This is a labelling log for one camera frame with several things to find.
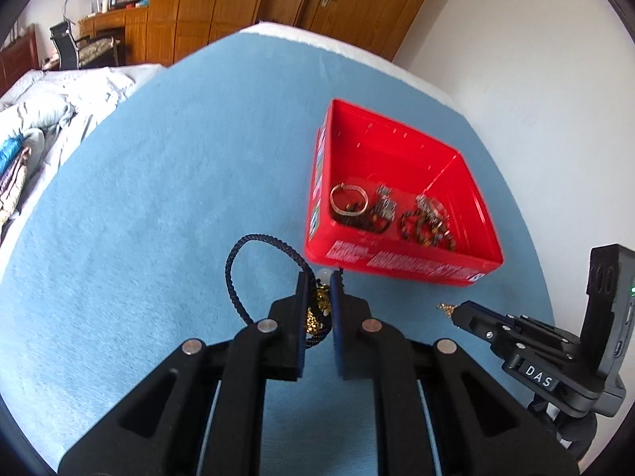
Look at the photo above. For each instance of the plain silver bangle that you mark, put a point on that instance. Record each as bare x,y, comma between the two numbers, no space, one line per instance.
443,210

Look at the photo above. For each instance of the patterned blanket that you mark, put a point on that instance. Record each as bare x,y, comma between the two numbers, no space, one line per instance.
12,186

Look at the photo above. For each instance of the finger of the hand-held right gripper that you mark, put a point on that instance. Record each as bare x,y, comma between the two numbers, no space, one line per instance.
496,339
483,313

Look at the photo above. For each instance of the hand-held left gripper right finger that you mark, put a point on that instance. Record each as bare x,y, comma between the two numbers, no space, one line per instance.
337,337

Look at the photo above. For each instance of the wooden door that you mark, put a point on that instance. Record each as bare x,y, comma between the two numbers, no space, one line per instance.
367,0

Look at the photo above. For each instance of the blue mat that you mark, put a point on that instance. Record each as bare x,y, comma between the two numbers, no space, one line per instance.
149,183

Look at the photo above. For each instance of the black chair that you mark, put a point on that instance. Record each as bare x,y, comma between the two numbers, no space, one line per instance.
64,44

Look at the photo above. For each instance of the teal cloth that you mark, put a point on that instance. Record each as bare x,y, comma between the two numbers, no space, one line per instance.
10,151

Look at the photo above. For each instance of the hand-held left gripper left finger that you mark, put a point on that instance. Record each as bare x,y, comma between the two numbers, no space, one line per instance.
300,337

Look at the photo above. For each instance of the wooden desk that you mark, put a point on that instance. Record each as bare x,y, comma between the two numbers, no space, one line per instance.
111,25

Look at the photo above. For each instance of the red tin box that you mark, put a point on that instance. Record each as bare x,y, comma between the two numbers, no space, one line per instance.
397,158

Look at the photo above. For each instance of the person's right hand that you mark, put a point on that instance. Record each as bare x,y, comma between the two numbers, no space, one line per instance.
570,431

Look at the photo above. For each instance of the wooden wardrobe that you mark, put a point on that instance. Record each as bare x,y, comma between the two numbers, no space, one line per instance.
198,5

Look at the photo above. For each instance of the wooden headboard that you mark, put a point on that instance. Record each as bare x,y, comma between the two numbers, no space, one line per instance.
17,57

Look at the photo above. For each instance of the silver wristwatch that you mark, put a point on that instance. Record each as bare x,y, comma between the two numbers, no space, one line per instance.
384,204

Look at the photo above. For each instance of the small gold pendant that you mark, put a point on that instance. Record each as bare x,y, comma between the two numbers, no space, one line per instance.
445,309

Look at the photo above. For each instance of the bed with white blanket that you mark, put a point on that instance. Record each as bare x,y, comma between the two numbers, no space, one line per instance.
74,94

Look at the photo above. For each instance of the silver bangle with clasp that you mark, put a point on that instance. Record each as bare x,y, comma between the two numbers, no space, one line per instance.
347,212

